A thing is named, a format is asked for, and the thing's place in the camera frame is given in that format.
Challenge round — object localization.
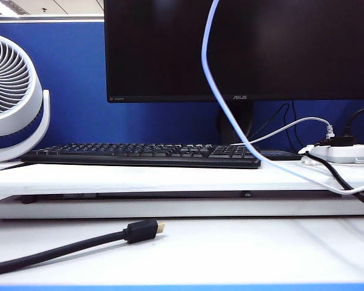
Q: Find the white Type-C charging cable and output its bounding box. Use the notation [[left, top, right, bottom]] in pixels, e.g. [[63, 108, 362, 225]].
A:
[[201, 0, 364, 195]]

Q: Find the black computer keyboard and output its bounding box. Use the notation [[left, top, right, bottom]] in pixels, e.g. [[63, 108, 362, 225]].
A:
[[21, 142, 262, 170]]

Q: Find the white desk riser shelf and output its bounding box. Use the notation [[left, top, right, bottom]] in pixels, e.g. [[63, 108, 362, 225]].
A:
[[0, 159, 364, 219]]

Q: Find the dark blue flat pad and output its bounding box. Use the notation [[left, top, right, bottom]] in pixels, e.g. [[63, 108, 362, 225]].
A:
[[260, 149, 303, 161]]

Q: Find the blue cubicle partition panel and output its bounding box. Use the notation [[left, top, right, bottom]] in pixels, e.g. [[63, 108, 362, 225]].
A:
[[0, 16, 364, 152]]

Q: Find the black computer monitor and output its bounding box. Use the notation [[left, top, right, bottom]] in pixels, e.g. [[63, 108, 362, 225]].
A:
[[104, 0, 364, 143]]

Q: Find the white round desk fan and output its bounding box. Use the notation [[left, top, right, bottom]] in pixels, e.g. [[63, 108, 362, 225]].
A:
[[0, 32, 52, 164]]

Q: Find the white power strip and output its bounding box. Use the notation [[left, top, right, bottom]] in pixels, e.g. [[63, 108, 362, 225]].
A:
[[298, 144, 364, 166]]

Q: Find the black HDMI cable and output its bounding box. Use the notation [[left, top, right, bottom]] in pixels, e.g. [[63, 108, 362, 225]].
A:
[[0, 218, 167, 277]]

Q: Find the grey-white cable with clear plug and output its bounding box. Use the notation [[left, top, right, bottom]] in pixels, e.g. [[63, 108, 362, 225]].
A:
[[230, 116, 337, 146]]

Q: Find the black plug with cable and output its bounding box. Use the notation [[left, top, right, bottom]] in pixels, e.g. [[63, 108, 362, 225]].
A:
[[320, 105, 364, 148]]

